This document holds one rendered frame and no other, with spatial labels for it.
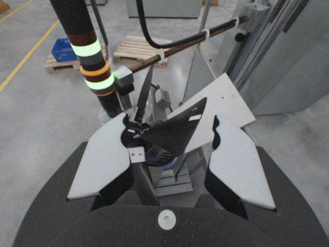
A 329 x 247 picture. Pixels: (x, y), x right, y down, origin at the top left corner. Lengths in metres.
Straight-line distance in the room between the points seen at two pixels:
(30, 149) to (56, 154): 0.40
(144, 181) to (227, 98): 0.46
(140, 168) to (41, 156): 1.95
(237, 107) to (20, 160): 2.51
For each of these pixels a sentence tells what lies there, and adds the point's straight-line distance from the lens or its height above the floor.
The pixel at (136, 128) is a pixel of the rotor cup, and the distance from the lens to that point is 0.54.
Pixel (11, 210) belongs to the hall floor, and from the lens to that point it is 2.33.
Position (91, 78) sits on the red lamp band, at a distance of 0.22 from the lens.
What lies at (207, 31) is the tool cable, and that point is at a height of 1.56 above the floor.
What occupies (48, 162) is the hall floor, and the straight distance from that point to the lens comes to 2.26.
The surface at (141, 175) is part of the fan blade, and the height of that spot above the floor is 1.19.
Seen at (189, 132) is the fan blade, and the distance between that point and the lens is 0.30.
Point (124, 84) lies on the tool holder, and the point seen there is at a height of 1.54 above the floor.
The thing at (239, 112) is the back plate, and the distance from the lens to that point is 0.55.
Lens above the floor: 1.70
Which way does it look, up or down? 56 degrees down
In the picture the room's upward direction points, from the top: 5 degrees clockwise
